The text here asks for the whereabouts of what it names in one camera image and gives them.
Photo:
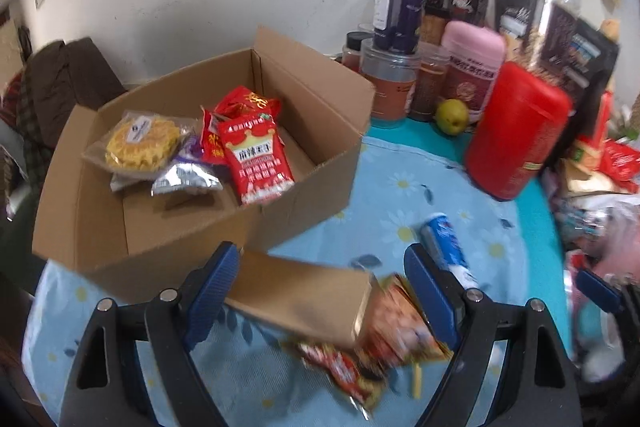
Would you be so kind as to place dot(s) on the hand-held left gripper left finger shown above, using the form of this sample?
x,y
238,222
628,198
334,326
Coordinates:
x,y
212,294

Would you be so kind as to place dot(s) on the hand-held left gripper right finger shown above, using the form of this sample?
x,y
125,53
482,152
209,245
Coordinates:
x,y
430,297

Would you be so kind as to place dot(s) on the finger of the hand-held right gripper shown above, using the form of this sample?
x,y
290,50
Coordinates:
x,y
600,289

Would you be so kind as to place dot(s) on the brown red snack packet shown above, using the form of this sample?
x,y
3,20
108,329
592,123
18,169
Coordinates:
x,y
400,327

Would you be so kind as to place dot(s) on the blue snack tube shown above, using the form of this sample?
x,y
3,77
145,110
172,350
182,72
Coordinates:
x,y
445,242

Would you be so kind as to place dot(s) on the cardboard box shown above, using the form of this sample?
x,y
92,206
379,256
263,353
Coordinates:
x,y
150,237

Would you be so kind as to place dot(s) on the yellow candy stick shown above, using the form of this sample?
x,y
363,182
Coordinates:
x,y
418,382

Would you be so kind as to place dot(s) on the red white snack packet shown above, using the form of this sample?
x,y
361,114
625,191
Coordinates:
x,y
257,162

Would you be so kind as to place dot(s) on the yellow round cookie packet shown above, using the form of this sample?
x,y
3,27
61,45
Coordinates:
x,y
142,142

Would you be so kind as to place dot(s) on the red gold-print snack packet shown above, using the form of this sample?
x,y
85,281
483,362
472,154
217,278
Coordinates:
x,y
245,99

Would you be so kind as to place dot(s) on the white plastic bag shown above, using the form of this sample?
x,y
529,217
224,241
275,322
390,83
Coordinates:
x,y
615,232

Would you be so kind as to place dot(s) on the blue floral tablecloth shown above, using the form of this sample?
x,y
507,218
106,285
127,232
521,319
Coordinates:
x,y
400,187

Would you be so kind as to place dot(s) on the silver snack packet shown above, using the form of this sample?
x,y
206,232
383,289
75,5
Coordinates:
x,y
187,179

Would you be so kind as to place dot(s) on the red packet pile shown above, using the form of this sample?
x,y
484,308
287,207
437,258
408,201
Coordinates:
x,y
622,162

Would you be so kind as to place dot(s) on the red yellow-print snack packet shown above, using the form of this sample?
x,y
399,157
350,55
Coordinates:
x,y
212,147

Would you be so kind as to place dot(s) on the red yellow carton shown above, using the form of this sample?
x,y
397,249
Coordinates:
x,y
590,142

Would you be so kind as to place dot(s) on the red canister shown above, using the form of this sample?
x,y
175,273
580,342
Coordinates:
x,y
517,132

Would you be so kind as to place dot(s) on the yellow green pear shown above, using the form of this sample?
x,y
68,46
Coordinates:
x,y
451,118

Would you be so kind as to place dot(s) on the jar brown granules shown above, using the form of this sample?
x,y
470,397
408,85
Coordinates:
x,y
430,87

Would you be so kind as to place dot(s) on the wide jar red powder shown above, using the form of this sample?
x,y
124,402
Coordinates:
x,y
390,87

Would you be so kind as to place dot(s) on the black snack bag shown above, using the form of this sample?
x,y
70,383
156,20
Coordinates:
x,y
595,72

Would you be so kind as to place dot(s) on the pink bottle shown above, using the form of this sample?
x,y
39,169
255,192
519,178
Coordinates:
x,y
475,67

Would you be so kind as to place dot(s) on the green plaid cloth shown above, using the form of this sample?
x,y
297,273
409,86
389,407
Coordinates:
x,y
30,117

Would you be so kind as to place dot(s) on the brown jacket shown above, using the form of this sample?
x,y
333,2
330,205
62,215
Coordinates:
x,y
70,82

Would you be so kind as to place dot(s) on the small black lid jar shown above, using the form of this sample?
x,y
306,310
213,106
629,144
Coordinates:
x,y
356,52

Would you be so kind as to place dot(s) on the clear jar brown contents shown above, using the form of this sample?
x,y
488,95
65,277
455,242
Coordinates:
x,y
435,29

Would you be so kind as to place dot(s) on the purple label jar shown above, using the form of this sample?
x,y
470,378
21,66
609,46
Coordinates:
x,y
400,7

